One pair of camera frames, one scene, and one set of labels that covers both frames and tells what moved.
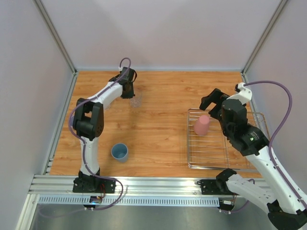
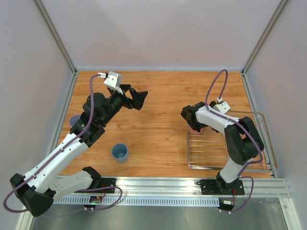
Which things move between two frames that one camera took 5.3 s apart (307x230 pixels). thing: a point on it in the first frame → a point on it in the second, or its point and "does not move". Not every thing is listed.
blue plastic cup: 119,152 does not move
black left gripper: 130,94 → 138,97
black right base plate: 214,187 does not move
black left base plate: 93,185 does not move
